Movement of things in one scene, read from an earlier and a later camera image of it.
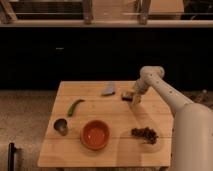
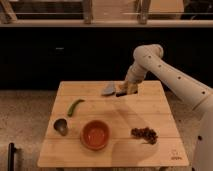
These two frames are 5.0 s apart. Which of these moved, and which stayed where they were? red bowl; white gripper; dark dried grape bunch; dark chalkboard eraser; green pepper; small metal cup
Moved: dark chalkboard eraser; white gripper
Stayed: green pepper; small metal cup; dark dried grape bunch; red bowl
